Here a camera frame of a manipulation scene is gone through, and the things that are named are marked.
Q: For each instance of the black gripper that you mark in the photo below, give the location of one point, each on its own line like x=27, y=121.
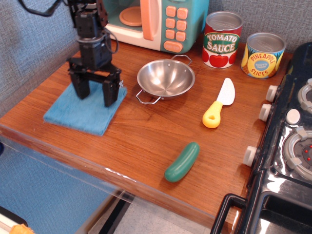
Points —
x=95, y=64

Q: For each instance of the blue cloth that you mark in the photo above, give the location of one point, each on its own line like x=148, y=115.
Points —
x=88, y=115

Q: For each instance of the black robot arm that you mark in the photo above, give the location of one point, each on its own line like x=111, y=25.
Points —
x=90, y=19

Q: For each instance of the small steel pot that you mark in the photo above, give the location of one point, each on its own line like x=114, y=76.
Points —
x=165, y=79

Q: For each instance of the green toy sausage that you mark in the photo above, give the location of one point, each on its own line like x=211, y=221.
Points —
x=182, y=165

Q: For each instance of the teal toy microwave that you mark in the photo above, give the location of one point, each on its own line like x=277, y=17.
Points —
x=170, y=26

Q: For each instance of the tomato sauce can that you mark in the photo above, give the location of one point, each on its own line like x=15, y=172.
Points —
x=221, y=39

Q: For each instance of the orange fuzzy object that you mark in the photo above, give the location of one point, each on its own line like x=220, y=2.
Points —
x=21, y=229

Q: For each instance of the white stove knob bottom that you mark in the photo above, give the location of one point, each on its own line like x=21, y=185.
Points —
x=249, y=155

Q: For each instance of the white stove knob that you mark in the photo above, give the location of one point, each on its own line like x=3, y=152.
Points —
x=249, y=155
x=271, y=92
x=264, y=112

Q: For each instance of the pineapple slices can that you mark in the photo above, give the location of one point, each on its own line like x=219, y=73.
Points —
x=263, y=54

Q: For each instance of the white stove knob middle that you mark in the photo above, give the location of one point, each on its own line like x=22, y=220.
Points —
x=264, y=112

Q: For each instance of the white stove knob top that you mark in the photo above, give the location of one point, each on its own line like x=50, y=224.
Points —
x=271, y=92

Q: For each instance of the black toy stove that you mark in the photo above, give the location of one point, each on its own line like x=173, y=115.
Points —
x=279, y=197

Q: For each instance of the yellow handled toy knife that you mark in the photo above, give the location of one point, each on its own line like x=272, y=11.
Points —
x=226, y=96

